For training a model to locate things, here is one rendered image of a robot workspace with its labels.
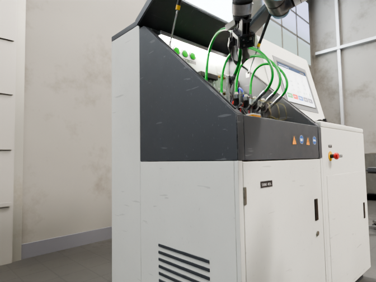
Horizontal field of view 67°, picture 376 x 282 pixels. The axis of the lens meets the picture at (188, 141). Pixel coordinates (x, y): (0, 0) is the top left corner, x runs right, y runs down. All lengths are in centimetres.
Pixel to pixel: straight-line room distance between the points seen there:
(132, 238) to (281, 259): 70
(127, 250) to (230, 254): 66
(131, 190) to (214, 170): 57
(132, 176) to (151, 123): 30
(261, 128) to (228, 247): 44
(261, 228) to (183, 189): 33
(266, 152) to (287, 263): 46
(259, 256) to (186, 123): 56
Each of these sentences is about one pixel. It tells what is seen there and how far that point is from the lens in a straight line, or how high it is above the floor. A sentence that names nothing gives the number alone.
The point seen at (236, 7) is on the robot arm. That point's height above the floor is 134.
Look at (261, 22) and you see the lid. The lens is 189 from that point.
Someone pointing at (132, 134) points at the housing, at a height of 93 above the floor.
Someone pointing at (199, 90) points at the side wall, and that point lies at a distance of 111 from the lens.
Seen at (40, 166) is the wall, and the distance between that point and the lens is 283.
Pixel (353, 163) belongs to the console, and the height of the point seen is 75.
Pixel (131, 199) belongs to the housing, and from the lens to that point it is 148.
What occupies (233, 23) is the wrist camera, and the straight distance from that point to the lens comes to 122.
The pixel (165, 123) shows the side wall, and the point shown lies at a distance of 125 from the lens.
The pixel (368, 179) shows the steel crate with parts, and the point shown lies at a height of 37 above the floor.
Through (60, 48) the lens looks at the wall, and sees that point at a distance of 307.
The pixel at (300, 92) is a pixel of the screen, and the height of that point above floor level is 123.
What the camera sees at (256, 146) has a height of 84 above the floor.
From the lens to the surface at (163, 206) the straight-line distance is 127.
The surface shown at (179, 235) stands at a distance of 122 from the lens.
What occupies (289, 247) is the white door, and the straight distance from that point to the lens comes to 130.
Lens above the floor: 80
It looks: 4 degrees up
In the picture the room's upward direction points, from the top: 1 degrees counter-clockwise
